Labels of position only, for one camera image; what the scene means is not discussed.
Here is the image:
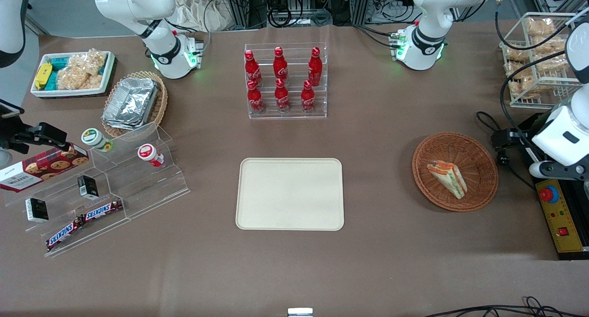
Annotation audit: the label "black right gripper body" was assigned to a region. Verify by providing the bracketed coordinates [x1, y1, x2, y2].
[0, 122, 69, 155]

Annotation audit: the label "triangular sandwich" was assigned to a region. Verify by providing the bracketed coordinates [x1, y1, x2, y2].
[427, 160, 468, 200]

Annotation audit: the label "brown wicker basket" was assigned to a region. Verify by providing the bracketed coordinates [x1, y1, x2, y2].
[412, 132, 499, 213]

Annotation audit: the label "light wicker basket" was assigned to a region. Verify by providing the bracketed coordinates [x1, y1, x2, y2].
[101, 71, 168, 139]

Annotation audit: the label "beige rectangular tray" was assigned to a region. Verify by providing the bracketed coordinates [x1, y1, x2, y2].
[236, 158, 345, 231]

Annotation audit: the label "red tartan cookie box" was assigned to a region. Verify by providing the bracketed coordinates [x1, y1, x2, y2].
[0, 143, 90, 194]

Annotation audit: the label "green lid yogurt cup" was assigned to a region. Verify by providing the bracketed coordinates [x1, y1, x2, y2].
[81, 128, 114, 153]

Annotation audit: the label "white plastic bin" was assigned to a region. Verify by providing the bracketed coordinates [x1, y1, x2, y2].
[30, 51, 116, 98]

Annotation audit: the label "yellow snack packet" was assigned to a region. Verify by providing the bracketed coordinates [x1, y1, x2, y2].
[35, 63, 53, 91]

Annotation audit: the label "puffed snack bag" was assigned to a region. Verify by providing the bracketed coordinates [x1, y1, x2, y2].
[534, 50, 571, 73]
[533, 35, 567, 55]
[504, 43, 531, 63]
[508, 75, 550, 99]
[504, 62, 534, 80]
[525, 17, 556, 37]

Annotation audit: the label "small black box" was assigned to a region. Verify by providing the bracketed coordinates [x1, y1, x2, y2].
[25, 197, 50, 224]
[77, 175, 99, 200]

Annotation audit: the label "clear bag of rice crackers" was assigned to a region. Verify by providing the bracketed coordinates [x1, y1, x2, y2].
[56, 48, 109, 91]

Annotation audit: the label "stacked foil containers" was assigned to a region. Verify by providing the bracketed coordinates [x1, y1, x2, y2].
[102, 77, 160, 131]

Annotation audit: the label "yellow control box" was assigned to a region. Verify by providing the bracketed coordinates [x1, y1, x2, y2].
[534, 178, 589, 261]

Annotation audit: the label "Snickers bar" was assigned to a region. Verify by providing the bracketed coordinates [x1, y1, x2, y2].
[81, 199, 124, 222]
[46, 218, 85, 253]

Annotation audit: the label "red lid yogurt cup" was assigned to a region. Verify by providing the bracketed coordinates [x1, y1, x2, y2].
[138, 144, 165, 168]

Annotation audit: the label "clear acrylic stepped display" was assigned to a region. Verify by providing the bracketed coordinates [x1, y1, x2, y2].
[5, 121, 191, 258]

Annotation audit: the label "beige cloth bag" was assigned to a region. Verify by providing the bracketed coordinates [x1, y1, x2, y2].
[172, 0, 231, 33]

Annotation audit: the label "red cola bottle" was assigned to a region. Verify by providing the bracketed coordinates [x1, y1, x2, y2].
[275, 78, 291, 114]
[308, 47, 323, 87]
[273, 46, 289, 86]
[247, 80, 265, 114]
[244, 50, 262, 87]
[301, 80, 317, 113]

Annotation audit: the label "clear acrylic bottle rack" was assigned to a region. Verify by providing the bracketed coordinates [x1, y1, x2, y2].
[244, 42, 328, 120]

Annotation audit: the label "white wire basket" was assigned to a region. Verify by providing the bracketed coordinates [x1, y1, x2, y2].
[499, 12, 589, 110]

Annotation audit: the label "black power cable with plug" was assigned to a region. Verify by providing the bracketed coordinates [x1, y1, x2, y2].
[475, 111, 537, 191]

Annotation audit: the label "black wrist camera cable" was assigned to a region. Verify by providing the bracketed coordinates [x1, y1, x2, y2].
[495, 0, 576, 166]

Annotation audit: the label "black floor cables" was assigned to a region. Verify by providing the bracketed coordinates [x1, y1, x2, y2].
[423, 296, 589, 317]

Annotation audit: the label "aluminium profile post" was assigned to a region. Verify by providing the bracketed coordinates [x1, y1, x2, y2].
[229, 0, 252, 29]
[352, 0, 374, 25]

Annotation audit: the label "black cable coil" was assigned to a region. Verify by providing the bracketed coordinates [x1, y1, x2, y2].
[268, 7, 303, 28]

